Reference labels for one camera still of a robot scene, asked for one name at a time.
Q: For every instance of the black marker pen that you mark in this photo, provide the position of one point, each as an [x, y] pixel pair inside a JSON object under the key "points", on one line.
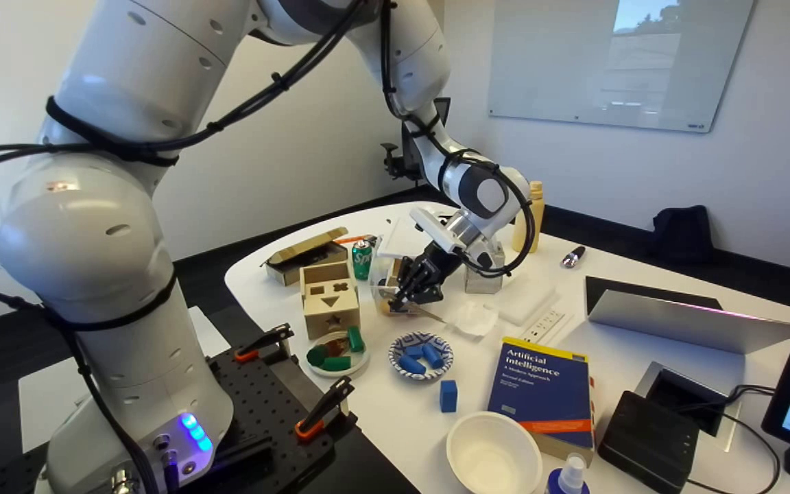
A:
{"points": [[572, 257]]}

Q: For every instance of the blue spray bottle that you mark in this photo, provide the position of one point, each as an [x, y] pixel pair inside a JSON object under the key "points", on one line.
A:
{"points": [[568, 479]]}

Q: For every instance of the mustard yellow bottle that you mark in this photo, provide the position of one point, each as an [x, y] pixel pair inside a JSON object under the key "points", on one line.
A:
{"points": [[538, 216]]}

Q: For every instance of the black bag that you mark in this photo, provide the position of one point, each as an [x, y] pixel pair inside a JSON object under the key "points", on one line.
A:
{"points": [[682, 236]]}

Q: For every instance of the blue blocks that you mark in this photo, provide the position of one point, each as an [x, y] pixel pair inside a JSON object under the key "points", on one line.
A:
{"points": [[424, 358]]}

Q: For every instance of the blue cube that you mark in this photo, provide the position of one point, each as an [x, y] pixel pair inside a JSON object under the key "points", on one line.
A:
{"points": [[449, 395]]}

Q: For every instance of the wooden shape sorter box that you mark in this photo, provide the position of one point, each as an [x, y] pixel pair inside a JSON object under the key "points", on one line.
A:
{"points": [[331, 306]]}

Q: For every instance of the white bowl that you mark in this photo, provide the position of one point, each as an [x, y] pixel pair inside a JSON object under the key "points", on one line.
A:
{"points": [[495, 456]]}

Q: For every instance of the blue patterned bowl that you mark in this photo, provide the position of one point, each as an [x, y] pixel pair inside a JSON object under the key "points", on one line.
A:
{"points": [[399, 364]]}

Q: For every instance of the wall whiteboard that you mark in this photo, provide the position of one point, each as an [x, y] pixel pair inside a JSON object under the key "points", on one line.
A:
{"points": [[560, 63]]}

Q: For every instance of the black box device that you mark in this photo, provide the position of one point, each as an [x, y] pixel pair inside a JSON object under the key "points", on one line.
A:
{"points": [[645, 442]]}

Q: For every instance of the blue book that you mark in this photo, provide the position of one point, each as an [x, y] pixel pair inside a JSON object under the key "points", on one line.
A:
{"points": [[538, 387]]}

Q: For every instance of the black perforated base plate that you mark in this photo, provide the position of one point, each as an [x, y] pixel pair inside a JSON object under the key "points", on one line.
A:
{"points": [[262, 401]]}

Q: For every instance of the green can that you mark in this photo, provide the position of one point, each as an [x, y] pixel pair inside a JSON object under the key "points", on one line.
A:
{"points": [[359, 264]]}

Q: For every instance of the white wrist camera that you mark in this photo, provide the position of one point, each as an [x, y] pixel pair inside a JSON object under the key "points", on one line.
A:
{"points": [[435, 224]]}

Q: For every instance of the white remote control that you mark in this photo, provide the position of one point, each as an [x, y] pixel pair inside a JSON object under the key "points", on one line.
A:
{"points": [[547, 325]]}

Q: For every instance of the silver laptop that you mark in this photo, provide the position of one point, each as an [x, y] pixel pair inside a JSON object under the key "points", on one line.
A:
{"points": [[686, 321]]}

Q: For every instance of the plate with green items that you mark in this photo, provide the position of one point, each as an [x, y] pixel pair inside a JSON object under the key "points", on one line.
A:
{"points": [[333, 358]]}

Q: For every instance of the white napkin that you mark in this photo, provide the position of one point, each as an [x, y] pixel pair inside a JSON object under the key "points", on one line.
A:
{"points": [[475, 320]]}

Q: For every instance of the clear plastic container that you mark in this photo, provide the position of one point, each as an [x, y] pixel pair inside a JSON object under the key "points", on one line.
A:
{"points": [[388, 277]]}

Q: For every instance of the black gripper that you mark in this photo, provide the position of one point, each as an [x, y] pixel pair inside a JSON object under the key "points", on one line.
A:
{"points": [[440, 258]]}

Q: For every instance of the white foam tray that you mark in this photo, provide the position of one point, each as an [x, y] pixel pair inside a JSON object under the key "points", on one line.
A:
{"points": [[525, 298]]}

